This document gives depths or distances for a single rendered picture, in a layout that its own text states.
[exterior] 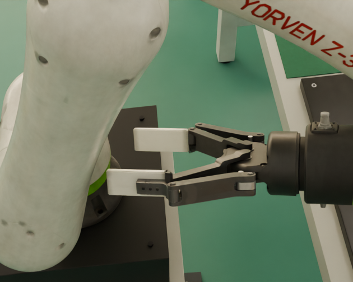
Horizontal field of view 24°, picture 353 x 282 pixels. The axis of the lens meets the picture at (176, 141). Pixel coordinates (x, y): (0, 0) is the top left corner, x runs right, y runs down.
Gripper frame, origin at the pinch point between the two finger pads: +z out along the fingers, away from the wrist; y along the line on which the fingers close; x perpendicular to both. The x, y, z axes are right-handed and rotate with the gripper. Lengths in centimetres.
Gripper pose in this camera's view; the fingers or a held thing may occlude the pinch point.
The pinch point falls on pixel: (130, 159)
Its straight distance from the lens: 98.3
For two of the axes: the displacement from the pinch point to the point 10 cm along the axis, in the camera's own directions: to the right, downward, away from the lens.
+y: -1.8, 3.6, -9.2
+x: 0.5, 9.3, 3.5
